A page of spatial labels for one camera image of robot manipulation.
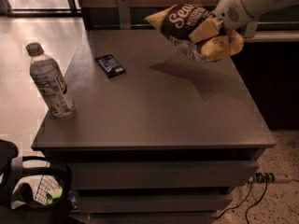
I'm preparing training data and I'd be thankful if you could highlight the black bag with handles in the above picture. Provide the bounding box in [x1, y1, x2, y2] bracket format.
[0, 140, 76, 224]

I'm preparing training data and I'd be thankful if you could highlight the left metal bracket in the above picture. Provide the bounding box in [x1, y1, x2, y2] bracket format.
[117, 0, 131, 30]

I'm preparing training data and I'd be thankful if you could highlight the clear plastic water bottle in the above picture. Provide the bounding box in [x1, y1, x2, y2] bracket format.
[26, 42, 74, 119]

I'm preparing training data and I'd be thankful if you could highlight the metal bracket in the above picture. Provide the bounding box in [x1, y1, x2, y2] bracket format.
[117, 0, 131, 30]
[240, 21, 258, 38]

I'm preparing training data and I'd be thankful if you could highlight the green cloth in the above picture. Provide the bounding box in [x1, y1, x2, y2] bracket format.
[46, 189, 63, 204]

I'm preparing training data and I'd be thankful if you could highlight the grey drawer cabinet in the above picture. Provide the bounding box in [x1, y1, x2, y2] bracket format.
[33, 30, 275, 224]

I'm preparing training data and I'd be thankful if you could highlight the right metal bracket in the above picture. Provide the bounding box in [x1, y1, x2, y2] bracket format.
[240, 21, 258, 38]

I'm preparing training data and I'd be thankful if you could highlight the small dark blue snack packet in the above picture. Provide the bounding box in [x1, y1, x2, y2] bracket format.
[95, 54, 126, 78]

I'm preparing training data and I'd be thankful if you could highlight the wire mesh basket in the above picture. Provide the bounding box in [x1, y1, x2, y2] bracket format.
[34, 175, 62, 205]

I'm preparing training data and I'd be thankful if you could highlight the black cable right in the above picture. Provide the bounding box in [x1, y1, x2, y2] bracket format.
[244, 182, 269, 224]

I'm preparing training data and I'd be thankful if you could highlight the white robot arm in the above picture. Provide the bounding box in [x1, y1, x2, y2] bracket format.
[189, 0, 299, 43]

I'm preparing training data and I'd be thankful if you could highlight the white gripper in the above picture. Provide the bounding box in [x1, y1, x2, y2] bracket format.
[188, 0, 252, 43]

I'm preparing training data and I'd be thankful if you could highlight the brown yellow chip bag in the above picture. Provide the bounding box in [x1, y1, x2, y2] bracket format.
[145, 4, 244, 63]

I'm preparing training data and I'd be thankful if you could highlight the white power strip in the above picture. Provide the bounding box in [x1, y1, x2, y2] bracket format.
[248, 172, 293, 185]

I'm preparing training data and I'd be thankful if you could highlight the black cable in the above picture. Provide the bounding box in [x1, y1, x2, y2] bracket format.
[214, 181, 254, 220]
[244, 182, 269, 224]

